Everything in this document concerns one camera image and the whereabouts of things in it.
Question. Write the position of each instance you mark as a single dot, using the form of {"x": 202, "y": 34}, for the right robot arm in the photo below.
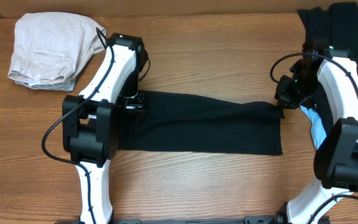
{"x": 336, "y": 160}

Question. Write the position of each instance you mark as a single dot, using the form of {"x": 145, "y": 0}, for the beige folded trousers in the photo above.
{"x": 53, "y": 47}

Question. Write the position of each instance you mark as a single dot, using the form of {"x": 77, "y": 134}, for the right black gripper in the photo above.
{"x": 284, "y": 98}

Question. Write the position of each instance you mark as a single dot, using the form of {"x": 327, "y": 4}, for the grey folded garment under trousers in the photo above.
{"x": 63, "y": 86}

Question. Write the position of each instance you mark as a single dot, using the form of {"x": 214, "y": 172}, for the black knit garment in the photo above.
{"x": 338, "y": 27}

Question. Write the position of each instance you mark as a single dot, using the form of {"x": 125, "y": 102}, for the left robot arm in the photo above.
{"x": 90, "y": 132}

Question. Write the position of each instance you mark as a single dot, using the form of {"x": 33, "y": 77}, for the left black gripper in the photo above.
{"x": 135, "y": 103}

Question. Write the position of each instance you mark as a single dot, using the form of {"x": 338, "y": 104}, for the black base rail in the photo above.
{"x": 191, "y": 221}

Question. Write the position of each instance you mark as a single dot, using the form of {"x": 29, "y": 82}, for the black t-shirt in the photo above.
{"x": 179, "y": 122}

